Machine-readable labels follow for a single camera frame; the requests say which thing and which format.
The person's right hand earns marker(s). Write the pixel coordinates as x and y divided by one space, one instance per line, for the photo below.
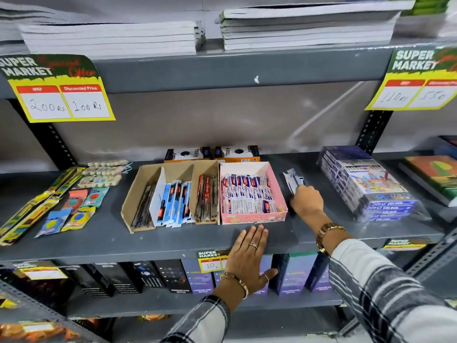
307 203

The person's left hand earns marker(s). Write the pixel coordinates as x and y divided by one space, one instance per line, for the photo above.
248 262

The person's right fingers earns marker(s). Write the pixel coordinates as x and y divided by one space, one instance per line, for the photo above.
297 197

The person's left thumb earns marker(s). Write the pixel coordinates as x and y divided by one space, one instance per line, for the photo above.
272 274

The person's left middle finger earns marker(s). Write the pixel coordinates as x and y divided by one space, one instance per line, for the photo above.
259 236

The person's left little finger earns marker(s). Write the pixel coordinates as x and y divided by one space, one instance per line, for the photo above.
241 242

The white blue pen packet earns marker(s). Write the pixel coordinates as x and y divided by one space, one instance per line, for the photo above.
292 178

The person's right forearm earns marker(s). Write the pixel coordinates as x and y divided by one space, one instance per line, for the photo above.
375 282

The person's left forearm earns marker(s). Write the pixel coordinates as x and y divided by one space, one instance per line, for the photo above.
207 317

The purple bottle box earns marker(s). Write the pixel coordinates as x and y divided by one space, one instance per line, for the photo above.
196 282
319 276
292 273
266 262

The pink cardboard box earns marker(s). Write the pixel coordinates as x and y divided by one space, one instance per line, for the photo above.
278 189

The small yellow price label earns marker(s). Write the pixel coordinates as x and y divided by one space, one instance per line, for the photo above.
405 243
210 261
43 273

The row of white packets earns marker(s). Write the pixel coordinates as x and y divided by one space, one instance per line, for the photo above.
248 194

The gold wristwatch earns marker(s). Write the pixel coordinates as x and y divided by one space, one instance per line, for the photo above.
326 233

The orange black box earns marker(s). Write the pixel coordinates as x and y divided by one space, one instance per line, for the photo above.
236 152
186 153

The wrapped stack of colour boxes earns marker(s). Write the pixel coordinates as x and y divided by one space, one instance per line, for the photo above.
371 185

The black bottle box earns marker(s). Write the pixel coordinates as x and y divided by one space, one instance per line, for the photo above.
150 276
173 276
119 278
89 282

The row of blue pen packs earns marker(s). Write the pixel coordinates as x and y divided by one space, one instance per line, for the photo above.
175 203

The bundle of black pens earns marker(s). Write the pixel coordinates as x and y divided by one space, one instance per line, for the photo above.
143 207

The divided brown cardboard box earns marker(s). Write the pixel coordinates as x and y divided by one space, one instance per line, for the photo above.
139 196

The colourful cover book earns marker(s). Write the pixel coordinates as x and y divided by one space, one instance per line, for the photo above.
432 176

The teal sharpener packet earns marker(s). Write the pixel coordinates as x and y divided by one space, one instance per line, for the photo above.
94 198

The eraser blister pack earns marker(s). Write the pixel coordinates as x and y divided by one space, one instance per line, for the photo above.
96 182
105 170
107 163

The grey metal shelving rack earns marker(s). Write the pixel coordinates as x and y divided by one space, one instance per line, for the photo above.
200 69

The large yellow price sign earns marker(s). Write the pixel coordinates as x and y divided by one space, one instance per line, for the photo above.
57 92
414 82

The yellow sharpener packet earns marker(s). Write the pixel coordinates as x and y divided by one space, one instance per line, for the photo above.
78 219

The stack of white notebooks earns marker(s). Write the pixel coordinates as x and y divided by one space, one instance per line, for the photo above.
307 28
28 21
107 37

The orange sharpener packet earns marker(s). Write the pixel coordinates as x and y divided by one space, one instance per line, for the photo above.
75 200

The yellow green pencil pack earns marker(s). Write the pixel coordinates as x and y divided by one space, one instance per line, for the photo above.
73 182
64 179
21 214
32 225

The blue sharpener packet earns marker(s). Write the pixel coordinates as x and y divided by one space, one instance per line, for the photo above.
53 223

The dark orange packages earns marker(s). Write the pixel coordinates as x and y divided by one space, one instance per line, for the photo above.
32 292

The orange wrapped packages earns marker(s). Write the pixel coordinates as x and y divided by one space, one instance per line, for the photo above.
35 332

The stack of green notebooks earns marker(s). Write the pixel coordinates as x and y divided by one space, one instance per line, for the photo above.
428 4

